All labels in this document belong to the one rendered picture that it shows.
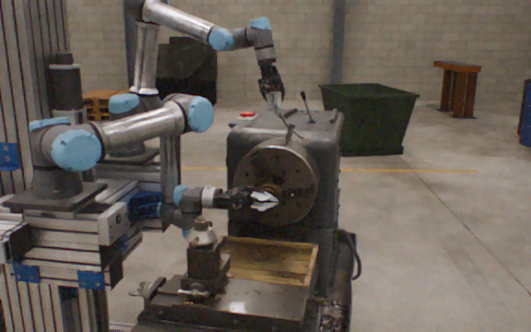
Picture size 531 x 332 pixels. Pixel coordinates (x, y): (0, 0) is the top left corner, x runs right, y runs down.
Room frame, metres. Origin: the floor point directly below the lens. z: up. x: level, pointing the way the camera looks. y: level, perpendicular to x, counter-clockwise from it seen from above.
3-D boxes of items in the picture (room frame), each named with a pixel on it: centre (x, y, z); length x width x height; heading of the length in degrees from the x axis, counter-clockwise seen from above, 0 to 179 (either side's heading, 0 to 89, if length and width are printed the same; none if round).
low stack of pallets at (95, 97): (9.38, 3.01, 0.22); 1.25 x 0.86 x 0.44; 1
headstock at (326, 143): (2.14, -0.14, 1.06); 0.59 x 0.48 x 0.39; 167
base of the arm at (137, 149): (1.89, 0.54, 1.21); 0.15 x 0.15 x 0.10
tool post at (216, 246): (1.15, 0.14, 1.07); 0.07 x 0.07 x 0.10; 77
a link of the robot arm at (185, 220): (1.60, 0.25, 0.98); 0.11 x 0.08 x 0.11; 44
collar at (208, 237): (1.15, 0.15, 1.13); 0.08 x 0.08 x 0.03
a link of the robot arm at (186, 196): (1.59, 0.24, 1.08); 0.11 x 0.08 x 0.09; 76
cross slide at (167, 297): (1.13, 0.09, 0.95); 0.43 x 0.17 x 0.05; 77
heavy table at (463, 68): (9.93, -4.02, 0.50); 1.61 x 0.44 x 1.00; 178
